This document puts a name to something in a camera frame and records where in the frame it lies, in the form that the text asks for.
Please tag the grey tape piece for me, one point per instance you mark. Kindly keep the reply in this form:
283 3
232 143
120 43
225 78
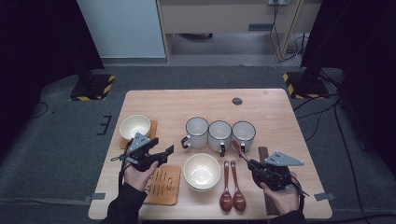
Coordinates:
324 196
97 196

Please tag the square wooden coaster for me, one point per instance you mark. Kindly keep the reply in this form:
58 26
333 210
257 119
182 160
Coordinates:
170 194
153 129

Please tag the cream ceramic bowl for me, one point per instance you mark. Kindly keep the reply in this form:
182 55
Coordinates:
200 190
134 126
202 171

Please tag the person's right hand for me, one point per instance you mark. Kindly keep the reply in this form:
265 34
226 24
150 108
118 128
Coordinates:
285 200

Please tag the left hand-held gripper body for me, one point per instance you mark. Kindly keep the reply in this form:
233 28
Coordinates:
143 158

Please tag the row of wooden chopsticks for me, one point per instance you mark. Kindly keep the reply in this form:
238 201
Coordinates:
263 152

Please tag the person's left hand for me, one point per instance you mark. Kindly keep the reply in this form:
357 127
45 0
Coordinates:
138 180

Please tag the black stand with striped base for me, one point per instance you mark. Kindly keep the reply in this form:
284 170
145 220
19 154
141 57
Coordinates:
306 87
91 88

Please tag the white power strip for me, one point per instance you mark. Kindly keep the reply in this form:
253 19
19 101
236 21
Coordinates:
278 2

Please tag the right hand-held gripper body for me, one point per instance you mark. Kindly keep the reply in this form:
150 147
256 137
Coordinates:
275 175

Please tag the white panel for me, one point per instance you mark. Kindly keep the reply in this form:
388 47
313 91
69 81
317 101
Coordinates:
121 28

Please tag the light wooden desk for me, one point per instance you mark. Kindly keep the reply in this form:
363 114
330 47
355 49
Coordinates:
218 18

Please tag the dark curtain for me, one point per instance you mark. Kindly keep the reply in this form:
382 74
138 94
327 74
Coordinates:
367 62
37 46

